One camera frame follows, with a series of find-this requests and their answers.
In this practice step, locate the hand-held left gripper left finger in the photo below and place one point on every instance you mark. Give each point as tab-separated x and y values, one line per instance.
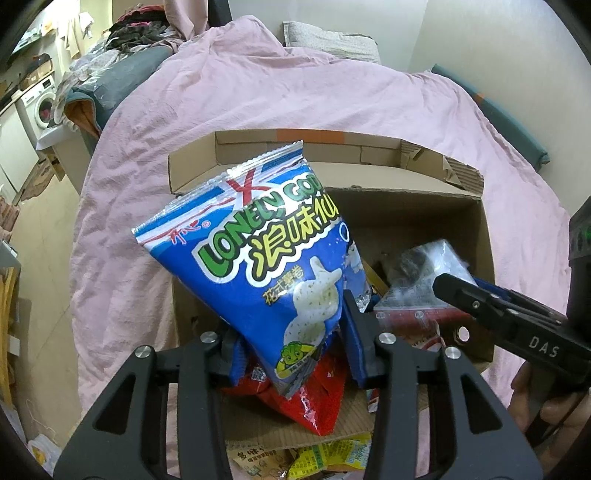
217	355

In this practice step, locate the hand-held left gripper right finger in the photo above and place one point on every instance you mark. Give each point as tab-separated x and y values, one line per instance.
358	350

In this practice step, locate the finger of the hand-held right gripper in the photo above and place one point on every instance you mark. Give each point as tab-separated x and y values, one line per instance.
461	295
494	286

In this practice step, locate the white red-blue print packet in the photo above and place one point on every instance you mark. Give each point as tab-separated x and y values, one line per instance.
429	263

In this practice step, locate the red snack packet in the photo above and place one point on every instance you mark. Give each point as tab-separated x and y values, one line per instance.
314	397

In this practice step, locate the blue green-lettered chips bag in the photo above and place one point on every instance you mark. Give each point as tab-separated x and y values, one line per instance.
258	258

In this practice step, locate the cardboard box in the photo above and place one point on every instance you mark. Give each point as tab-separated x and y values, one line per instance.
392	207

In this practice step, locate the yellow snack packet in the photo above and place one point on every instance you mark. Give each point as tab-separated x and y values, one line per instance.
323	461

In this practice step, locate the tan cartoon snack packet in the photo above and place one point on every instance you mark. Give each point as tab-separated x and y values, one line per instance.
258	464

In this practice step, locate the person's right hand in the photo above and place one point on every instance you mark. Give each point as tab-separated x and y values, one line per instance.
524	401

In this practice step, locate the teal bolster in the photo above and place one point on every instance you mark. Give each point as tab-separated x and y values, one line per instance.
498	120

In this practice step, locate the white plastic bag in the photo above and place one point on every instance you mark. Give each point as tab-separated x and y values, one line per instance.
44	454

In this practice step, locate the wooden rack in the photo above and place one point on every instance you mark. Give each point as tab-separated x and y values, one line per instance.
9	323

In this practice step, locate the patterned floor rug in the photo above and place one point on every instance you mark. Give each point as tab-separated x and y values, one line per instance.
39	182

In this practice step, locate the pink blanket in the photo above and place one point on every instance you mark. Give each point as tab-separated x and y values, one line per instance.
231	92

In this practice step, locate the white storage chest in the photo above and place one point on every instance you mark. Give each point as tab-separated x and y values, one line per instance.
60	138

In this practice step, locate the grey patterned pillow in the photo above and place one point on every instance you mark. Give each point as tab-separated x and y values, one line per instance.
332	41

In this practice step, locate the white kitchen cabinet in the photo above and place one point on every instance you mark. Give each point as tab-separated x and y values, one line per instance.
18	147

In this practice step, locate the white washing machine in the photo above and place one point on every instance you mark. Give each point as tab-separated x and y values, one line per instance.
39	104

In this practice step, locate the dark clothes pile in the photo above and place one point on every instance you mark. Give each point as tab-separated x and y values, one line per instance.
138	32

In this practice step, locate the pink hanging cloth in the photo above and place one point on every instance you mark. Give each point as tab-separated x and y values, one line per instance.
189	18

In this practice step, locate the dark upright panel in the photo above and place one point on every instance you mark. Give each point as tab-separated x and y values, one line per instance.
220	11

